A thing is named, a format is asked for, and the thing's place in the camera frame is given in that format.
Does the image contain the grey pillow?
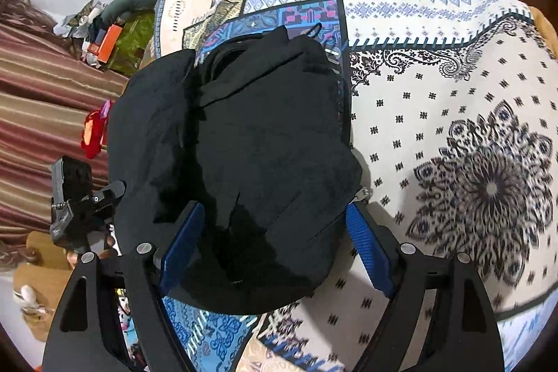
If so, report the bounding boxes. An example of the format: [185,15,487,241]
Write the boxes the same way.
[101,0,158,25]

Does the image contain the blue patterned patchwork blanket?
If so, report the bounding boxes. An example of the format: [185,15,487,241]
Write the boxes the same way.
[114,0,558,372]

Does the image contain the red plush toy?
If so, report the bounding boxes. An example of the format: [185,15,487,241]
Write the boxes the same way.
[79,101,115,160]

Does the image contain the white cartoon printed cloth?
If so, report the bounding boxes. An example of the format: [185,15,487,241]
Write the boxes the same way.
[114,285,146,368]

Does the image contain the orange box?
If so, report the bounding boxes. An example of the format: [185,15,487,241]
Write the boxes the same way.
[96,24,123,64]

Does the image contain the person's left hand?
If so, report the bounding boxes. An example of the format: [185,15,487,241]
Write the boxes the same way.
[65,235,118,267]

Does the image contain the black zip jacket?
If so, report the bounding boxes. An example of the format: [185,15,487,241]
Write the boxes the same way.
[106,24,365,317]

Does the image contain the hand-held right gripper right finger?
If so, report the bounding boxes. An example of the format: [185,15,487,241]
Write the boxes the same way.
[344,201,507,372]

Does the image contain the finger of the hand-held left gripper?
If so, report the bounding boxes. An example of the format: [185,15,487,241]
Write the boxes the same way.
[88,179,128,221]

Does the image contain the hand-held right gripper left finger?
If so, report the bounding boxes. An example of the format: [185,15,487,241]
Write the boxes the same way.
[41,201,206,372]

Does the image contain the crumpled white papers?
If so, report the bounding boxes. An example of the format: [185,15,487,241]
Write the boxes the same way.
[53,0,105,38]

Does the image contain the green patterned bag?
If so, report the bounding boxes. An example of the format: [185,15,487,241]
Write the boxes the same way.
[107,12,157,77]

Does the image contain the striped maroon curtain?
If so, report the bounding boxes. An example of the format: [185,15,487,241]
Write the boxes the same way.
[0,0,131,266]

